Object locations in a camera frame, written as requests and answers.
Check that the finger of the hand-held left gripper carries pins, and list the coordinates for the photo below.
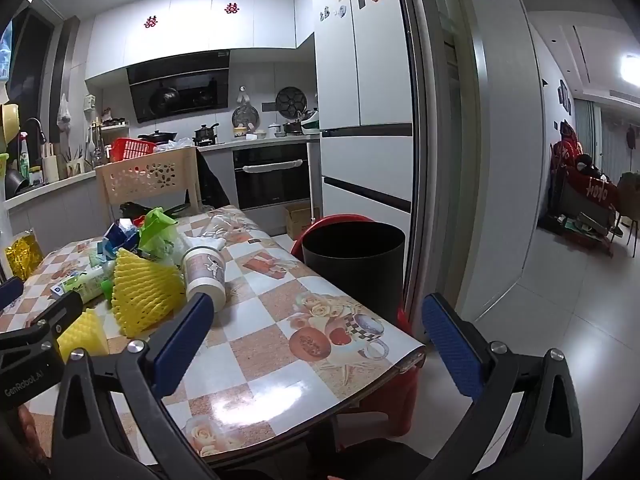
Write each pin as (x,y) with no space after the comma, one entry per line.
(62,312)
(10,292)

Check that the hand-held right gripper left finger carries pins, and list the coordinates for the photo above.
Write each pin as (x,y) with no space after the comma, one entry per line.
(185,332)

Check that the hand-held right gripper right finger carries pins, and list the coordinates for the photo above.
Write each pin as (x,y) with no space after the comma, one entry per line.
(450,347)

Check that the wavy foam sponge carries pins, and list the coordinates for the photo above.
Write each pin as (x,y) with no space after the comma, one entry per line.
(85,336)

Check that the light green bottle white cap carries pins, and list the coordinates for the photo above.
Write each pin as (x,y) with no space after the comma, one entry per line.
(85,280)

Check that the yellow foam fruit net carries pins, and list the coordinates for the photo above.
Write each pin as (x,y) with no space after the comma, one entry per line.
(145,290)

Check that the printed paper cup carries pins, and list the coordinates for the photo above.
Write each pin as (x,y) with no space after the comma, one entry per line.
(202,272)

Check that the white tissue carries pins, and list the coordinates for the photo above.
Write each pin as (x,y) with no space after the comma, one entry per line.
(210,243)

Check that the green plastic bag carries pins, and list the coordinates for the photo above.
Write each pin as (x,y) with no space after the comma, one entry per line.
(157,225)

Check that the clear plastic wrapper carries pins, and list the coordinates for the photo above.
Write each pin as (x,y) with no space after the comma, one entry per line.
(225,222)

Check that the black round trash bin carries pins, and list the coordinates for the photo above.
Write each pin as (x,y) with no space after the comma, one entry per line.
(350,270)

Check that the gold foil packet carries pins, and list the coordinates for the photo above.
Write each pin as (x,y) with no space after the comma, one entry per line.
(22,255)

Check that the red plastic stool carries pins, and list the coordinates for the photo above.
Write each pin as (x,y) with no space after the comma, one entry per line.
(395,400)

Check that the crumpled blue packet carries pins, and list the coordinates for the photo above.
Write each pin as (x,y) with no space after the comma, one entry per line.
(117,235)

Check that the knife block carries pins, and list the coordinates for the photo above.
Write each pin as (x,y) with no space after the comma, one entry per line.
(51,165)

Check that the spray bottle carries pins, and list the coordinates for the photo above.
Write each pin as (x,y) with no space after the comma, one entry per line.
(25,152)

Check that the cardboard box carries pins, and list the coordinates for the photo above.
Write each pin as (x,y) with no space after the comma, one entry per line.
(297,220)

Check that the beige perforated plastic chair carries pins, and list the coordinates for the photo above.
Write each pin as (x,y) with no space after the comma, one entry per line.
(150,175)

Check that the black kitchen faucet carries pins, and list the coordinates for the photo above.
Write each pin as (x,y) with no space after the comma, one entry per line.
(36,127)

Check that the yellow plastic basin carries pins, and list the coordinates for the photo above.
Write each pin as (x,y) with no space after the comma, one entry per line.
(9,122)

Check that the black built-in oven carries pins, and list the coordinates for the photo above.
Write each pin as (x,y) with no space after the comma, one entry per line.
(270,180)

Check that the red plastic basket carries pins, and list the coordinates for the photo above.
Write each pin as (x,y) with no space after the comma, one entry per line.
(132,149)

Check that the hanging clear plastic bag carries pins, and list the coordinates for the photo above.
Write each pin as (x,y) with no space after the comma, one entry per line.
(63,115)

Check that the black wok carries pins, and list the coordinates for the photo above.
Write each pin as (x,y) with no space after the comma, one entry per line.
(157,136)

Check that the black cooking pot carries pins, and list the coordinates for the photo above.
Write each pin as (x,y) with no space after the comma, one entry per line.
(205,133)

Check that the red stroller clutter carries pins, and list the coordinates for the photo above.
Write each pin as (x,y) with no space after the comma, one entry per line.
(580,185)

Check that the round hanging tray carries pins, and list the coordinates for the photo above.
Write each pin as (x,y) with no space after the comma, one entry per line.
(245,117)

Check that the dining chair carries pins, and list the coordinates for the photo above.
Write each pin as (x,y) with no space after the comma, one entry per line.
(627,195)

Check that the black range hood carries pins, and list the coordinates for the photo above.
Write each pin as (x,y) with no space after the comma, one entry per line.
(175,90)

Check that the round hanging pan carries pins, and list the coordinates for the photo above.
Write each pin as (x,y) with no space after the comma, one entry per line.
(290,101)

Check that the grey curtain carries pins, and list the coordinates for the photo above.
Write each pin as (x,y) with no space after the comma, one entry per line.
(600,135)

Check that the white refrigerator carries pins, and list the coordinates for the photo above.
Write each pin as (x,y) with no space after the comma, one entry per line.
(380,85)

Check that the red paper-cut sticker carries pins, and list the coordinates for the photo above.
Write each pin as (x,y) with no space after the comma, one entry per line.
(232,8)
(151,22)

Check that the ceiling light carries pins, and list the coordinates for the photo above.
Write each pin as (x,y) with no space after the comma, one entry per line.
(631,70)

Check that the grey sliding door frame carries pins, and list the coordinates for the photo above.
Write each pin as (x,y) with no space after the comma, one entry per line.
(450,160)

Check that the white wall cabinets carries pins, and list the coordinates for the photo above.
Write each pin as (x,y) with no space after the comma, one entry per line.
(200,25)

